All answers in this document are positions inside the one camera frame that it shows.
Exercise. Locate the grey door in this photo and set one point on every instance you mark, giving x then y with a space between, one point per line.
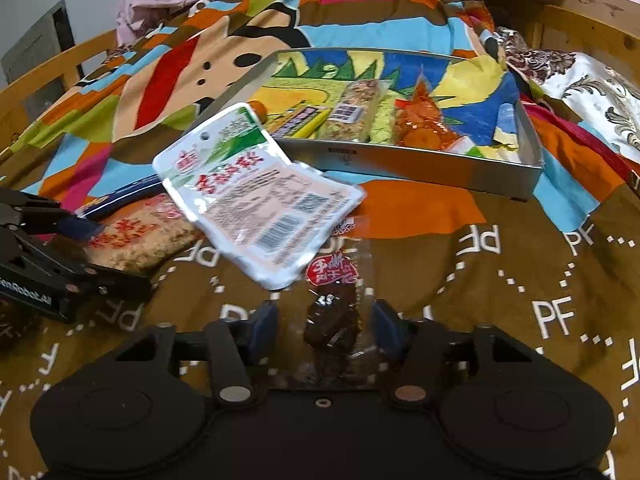
35 45

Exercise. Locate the mandarin orange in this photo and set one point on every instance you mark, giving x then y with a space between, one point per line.
258 106

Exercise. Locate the clear nut bar packet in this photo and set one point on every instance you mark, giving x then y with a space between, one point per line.
352 110

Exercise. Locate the small white green packet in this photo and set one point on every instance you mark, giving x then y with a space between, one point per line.
465 146

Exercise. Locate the yellow snack packet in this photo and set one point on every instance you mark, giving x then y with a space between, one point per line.
300 122

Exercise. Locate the colourful printed blanket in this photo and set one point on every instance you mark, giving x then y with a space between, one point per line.
500 270

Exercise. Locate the clear dried meat packet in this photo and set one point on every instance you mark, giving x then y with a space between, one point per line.
330 320

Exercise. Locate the metal tray with drawing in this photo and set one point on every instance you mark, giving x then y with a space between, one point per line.
400 172

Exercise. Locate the orange snack bag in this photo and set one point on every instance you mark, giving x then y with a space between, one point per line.
422 120

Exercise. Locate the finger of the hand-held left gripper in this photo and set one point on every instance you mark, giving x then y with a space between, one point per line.
115 282
35 207

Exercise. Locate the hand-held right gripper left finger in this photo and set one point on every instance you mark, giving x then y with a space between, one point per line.
262 329

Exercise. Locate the white green snack packet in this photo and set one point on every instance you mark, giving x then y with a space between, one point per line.
250 195

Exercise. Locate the rice cracker packet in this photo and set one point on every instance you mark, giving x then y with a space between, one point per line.
135 240

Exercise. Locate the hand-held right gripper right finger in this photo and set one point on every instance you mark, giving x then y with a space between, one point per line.
389 331

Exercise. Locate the dark blue stick packet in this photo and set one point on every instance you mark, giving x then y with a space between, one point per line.
125 191

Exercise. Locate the floral patterned quilt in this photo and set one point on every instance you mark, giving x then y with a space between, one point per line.
585 90

